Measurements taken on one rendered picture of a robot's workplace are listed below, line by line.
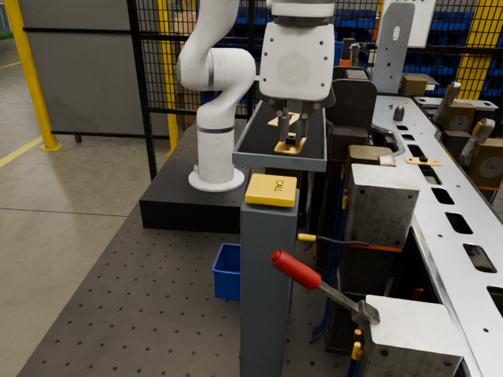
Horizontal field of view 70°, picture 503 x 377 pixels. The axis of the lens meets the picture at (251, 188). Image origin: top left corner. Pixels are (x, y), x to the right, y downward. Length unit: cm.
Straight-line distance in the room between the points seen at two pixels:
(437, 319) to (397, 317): 4
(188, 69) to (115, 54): 233
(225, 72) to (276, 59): 56
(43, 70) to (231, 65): 278
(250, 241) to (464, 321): 30
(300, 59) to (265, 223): 23
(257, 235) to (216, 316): 47
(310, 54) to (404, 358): 38
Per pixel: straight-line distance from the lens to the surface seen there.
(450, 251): 69
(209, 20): 100
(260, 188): 45
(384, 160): 71
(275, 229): 45
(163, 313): 92
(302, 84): 52
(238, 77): 109
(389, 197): 61
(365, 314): 43
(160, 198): 114
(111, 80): 343
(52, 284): 221
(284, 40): 52
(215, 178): 117
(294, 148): 56
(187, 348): 85
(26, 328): 203
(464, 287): 63
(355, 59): 136
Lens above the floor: 138
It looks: 29 degrees down
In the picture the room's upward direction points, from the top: 1 degrees clockwise
